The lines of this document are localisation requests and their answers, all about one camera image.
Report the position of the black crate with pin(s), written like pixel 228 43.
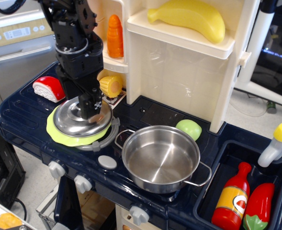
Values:
pixel 12 174

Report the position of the grey oval button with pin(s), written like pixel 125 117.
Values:
pixel 107 162

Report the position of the grey right stove knob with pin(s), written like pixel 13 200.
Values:
pixel 139 215

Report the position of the grey stove knob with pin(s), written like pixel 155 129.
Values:
pixel 139 215
pixel 82 184
pixel 56 169

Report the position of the red toy chili pepper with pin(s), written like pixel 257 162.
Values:
pixel 258 210

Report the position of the light green plastic plate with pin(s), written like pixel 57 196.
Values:
pixel 66 140

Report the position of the grey faucet yellow cap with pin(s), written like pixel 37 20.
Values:
pixel 273 151

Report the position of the stainless steel pot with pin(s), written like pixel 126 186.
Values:
pixel 161 159

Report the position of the orange toy carrot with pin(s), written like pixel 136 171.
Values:
pixel 115 43

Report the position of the red toy ketchup bottle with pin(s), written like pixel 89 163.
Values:
pixel 230 208

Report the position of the grey middle stove knob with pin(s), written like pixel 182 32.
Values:
pixel 82 184

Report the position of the red white toy ham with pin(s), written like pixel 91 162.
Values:
pixel 49 88

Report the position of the cream toy kitchen shelf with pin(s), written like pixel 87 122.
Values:
pixel 178 66

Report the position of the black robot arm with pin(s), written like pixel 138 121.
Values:
pixel 72 20

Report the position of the navy toy kitchen counter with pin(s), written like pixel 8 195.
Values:
pixel 23 118

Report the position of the yellow toy banana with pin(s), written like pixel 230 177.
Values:
pixel 193 14

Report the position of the yellow toy corn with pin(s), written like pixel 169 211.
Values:
pixel 111 86

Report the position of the grey left stove knob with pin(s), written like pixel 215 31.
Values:
pixel 56 169

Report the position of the green toy apple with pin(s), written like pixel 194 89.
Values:
pixel 190 127

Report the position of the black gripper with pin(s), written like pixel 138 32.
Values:
pixel 78 70

